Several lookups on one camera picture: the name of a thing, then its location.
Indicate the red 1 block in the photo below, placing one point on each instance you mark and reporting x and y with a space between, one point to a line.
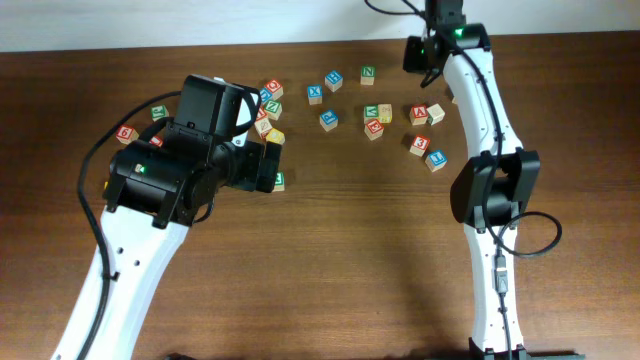
156 141

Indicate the red 3 block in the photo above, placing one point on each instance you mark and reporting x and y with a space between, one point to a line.
419 145

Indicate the green Z block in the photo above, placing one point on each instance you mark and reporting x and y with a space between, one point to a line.
273 109

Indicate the yellow block centre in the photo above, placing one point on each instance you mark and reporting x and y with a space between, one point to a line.
275 136

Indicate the plain wooden picture block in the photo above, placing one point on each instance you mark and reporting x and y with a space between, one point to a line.
385 113

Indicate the blue I block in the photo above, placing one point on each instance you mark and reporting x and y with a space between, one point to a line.
436 160

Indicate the green V block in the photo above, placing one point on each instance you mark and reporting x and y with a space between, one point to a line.
370 112

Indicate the blue block centre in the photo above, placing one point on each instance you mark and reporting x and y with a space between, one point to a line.
328 120

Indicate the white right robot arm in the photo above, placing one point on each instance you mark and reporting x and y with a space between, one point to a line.
490 195

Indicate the green N block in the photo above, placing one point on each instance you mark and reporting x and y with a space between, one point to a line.
368 74

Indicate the white O block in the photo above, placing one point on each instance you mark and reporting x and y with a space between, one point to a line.
435 114

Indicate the red E block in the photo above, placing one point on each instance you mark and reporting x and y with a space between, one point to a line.
373 129

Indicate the green J block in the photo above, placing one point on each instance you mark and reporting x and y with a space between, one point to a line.
159 112

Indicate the red leaf picture block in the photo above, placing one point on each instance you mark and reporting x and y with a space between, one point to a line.
263 127

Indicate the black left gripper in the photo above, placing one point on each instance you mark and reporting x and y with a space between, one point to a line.
270 167

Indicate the red Q block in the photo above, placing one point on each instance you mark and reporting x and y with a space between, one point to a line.
275 88

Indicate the red 6 block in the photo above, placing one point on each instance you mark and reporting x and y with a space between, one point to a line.
126 134

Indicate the blue X block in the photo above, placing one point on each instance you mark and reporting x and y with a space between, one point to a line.
315 94

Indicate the blue D block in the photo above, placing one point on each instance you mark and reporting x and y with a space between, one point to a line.
265 95

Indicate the red U block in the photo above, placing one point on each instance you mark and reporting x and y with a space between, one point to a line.
261 115

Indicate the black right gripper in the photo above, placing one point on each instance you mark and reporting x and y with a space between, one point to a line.
417 52

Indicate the red V block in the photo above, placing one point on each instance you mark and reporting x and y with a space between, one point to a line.
418 115

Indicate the blue H block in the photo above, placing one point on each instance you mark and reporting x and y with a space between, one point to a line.
333 80

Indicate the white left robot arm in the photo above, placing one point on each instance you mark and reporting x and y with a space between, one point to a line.
159 186

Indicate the green R block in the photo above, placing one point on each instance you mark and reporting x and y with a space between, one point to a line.
279 184

